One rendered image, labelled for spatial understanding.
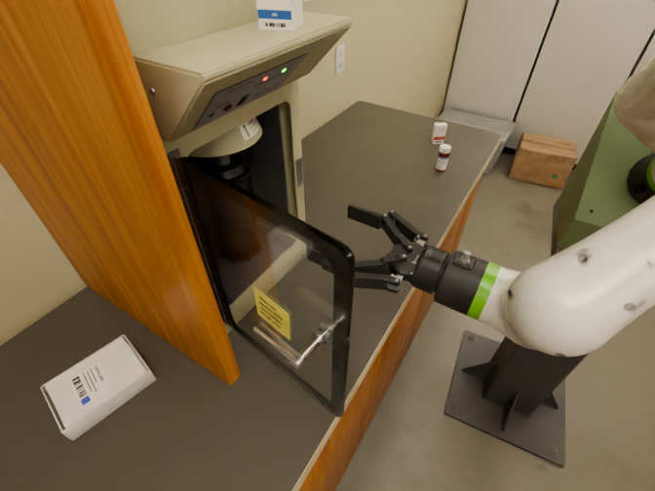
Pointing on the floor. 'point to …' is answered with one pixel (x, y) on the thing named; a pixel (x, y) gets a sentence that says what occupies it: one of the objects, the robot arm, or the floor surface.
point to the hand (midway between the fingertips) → (335, 231)
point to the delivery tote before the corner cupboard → (482, 128)
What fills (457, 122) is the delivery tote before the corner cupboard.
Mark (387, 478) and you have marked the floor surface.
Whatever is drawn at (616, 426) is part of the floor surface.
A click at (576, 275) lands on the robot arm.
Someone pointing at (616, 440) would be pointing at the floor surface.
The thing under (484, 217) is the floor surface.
